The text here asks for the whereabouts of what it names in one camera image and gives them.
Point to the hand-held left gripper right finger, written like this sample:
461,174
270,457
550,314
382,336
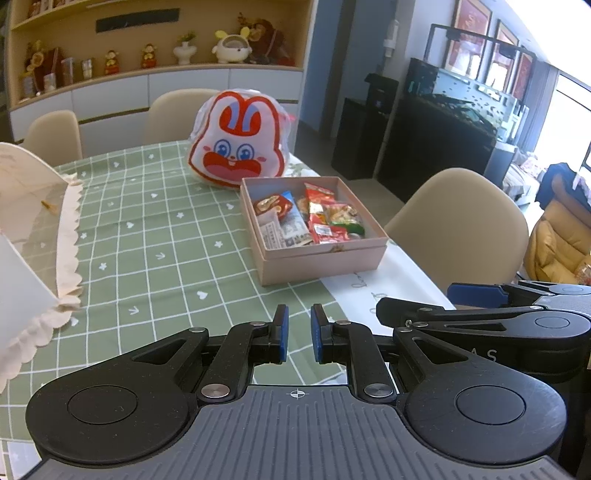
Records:
319,334

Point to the black fish tank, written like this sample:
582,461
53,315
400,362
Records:
443,138

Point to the white rabbit planter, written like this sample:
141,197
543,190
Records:
232,48

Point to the red gold ornament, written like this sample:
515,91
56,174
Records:
37,64

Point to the blue white snack packet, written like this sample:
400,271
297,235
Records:
291,217

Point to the black wall panel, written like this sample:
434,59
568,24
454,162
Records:
138,19

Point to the green-edged yellow snack packet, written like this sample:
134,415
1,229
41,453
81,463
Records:
344,217

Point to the brown plush toy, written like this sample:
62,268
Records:
270,41

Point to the small doll figurine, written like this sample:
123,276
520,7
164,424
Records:
148,56
110,63

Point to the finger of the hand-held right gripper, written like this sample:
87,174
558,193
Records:
438,316
475,294

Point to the pink cardboard box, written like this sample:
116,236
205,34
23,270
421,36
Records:
318,263

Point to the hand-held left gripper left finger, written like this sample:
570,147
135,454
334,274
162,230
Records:
279,334

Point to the black coffee machine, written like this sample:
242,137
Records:
381,92

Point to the black low cabinet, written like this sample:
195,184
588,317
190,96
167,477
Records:
360,143

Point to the beige dining chair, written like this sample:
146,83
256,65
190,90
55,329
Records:
175,115
53,136
461,221

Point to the red white rabbit bag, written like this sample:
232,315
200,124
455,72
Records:
235,143

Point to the bread roll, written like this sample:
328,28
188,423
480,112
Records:
301,207

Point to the white vase with plant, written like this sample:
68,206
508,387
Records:
184,50

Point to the clear glass cup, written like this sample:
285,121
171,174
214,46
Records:
68,71
88,69
51,83

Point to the white wall dispenser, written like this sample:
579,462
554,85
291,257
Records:
392,39

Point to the framed wall picture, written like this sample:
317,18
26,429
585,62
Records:
524,76
466,32
504,55

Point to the dark cloth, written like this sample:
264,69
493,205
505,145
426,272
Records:
563,182

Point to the green checked tablecloth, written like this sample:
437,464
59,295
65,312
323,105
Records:
161,230

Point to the yellow armchair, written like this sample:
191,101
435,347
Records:
554,240

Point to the white mesh food cover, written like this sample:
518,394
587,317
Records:
27,221

